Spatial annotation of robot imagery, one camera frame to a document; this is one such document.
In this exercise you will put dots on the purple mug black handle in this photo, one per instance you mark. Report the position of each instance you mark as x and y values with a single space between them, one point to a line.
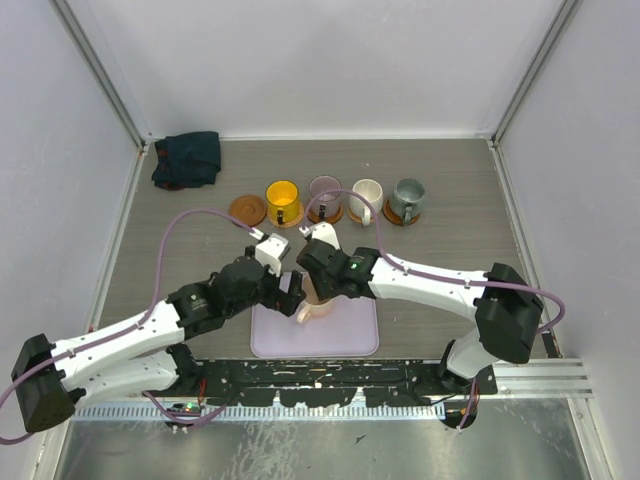
326 190

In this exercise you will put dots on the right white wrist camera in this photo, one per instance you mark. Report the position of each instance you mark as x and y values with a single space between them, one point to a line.
322 231

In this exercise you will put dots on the lavender plastic tray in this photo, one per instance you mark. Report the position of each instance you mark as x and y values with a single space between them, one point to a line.
350 329

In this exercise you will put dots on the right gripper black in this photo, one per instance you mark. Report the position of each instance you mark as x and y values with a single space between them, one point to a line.
321 289

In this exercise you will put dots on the woven rattan coaster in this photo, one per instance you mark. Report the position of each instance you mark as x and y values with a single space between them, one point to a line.
299 217
363 217

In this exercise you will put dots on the pink mug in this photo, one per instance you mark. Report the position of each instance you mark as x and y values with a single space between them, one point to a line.
312 306

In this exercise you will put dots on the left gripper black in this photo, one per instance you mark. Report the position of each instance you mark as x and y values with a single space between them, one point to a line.
288 301

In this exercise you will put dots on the yellow mug black handle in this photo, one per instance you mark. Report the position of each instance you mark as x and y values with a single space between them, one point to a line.
282 199

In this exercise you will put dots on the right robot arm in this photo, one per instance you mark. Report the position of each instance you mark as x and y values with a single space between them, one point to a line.
505 311

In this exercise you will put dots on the white slotted cable duct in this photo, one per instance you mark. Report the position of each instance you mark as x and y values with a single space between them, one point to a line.
144 411

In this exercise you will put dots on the dark blue folded cloth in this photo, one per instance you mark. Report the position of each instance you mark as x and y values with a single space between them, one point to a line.
187 161

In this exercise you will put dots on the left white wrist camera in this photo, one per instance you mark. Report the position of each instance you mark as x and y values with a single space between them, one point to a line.
270 250

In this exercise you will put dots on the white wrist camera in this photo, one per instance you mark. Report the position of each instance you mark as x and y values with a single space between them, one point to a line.
270 250
322 231

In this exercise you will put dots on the aluminium frame rail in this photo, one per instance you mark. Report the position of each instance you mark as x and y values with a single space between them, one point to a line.
559 378

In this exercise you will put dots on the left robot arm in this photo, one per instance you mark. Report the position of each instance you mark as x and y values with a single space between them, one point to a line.
51 379

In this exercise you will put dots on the wooden coaster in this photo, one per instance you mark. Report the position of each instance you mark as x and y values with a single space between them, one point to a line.
332 217
395 219
249 209

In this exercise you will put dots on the grey-green mug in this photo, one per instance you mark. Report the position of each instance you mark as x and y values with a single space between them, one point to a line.
407 200

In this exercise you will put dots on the cream speckled mug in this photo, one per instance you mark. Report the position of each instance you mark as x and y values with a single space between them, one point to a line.
367 192

